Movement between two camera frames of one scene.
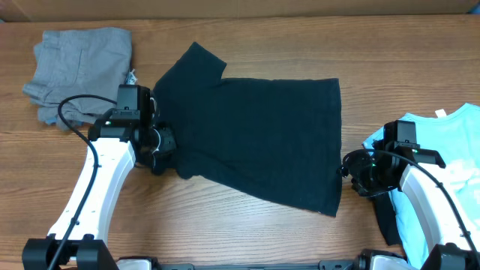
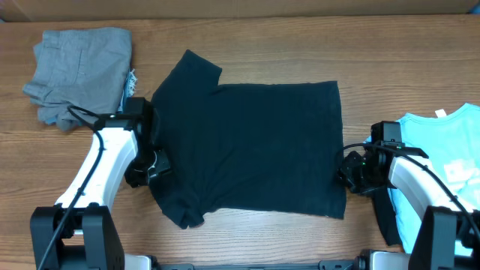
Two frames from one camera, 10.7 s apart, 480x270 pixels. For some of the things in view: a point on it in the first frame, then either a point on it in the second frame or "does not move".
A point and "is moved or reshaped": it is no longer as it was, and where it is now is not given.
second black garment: (387, 218) does not move
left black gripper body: (166, 141) -> (151, 162)
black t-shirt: (277, 138) is moved or reshaped
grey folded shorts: (79, 61) does not move
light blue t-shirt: (454, 135) does not move
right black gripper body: (360, 174) does not move
